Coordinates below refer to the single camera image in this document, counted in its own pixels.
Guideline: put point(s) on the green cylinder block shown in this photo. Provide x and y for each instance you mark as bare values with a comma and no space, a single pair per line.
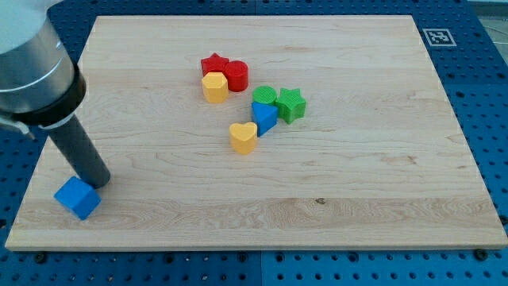
264,95

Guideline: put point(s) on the red star block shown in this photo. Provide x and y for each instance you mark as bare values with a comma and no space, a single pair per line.
213,63

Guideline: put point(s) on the yellow hexagon block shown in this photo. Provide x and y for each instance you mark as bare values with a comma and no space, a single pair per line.
215,87

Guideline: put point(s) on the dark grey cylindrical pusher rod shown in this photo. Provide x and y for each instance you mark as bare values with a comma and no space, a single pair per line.
78,149

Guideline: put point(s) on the yellow heart block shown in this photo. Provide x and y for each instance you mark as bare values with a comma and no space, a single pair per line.
243,137

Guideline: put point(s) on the red cylinder block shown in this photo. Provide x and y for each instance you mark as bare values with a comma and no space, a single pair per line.
236,72

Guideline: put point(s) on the white fiducial marker tag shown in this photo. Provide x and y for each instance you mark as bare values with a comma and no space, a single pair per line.
437,37

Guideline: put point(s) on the green star block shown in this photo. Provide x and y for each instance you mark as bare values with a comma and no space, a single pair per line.
291,105

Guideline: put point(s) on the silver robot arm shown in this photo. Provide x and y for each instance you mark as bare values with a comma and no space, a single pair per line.
40,84

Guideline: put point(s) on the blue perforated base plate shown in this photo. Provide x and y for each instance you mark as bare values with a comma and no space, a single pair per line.
474,75

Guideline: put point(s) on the blue cube block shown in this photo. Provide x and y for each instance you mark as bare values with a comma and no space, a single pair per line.
78,197

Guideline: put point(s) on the blue triangle block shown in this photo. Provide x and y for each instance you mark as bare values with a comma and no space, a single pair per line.
265,116

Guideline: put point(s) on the light wooden board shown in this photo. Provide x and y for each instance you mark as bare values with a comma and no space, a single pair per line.
379,160

